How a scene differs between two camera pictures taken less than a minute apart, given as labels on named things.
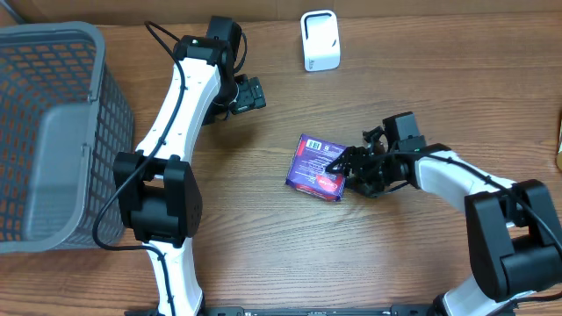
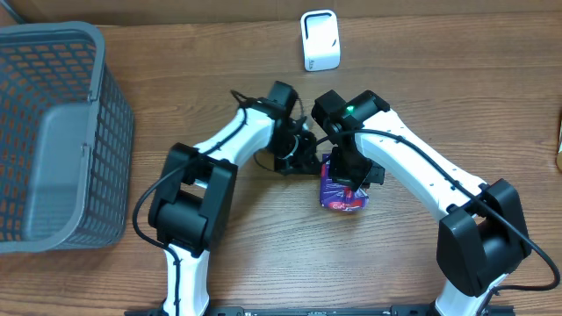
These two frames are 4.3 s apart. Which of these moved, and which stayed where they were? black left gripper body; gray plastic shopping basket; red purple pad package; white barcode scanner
Moved: black left gripper body; red purple pad package
Stayed: gray plastic shopping basket; white barcode scanner
